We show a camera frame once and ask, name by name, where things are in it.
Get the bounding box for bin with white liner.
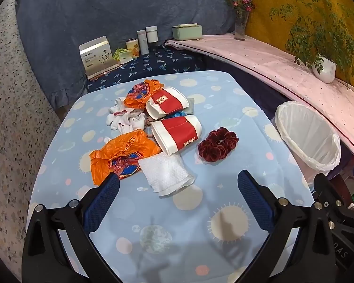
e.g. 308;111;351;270
275;101;342;180

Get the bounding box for tall white bottle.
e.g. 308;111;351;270
136;30;149;55

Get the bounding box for small green packet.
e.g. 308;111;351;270
113;48;132;64

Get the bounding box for blue grey blanket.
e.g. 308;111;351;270
14;0;251;109

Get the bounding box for white canister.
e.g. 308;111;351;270
145;26;158;44

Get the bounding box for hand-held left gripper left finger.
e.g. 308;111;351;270
21;172;121;283

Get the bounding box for white and gold box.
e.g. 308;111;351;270
79;36;120;80

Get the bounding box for light blue dotted tablecloth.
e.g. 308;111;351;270
26;70;315;283

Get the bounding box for pale green box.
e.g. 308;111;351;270
172;23;202;40

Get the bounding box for dark blue patterned cloth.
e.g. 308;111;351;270
87;45;205;93

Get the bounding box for orange plastic bag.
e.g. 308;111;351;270
124;79;164;109
90;130;161;186

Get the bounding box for dark red velvet scrunchie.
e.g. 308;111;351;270
198;127;239;163

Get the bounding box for white paper towel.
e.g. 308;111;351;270
138;154;195;197

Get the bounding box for grey green packet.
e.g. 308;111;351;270
186;96;197;115

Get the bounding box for white crumpled wrappers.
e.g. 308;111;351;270
106;97;146;134

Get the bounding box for glass vase with pink flowers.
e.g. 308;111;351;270
224;0;256;41

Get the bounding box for green plant in white pot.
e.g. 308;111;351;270
269;0;354;84

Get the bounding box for dark purple cloth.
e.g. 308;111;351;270
202;55;287;121

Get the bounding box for red and white paper cup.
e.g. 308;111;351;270
145;87;190;120
150;115;202;156

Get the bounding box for yellow printed tin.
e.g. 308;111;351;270
126;39;140;58

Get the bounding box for pink printed cloth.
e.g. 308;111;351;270
164;34;354;166

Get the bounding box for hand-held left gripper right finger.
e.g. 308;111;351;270
237;169;335;283

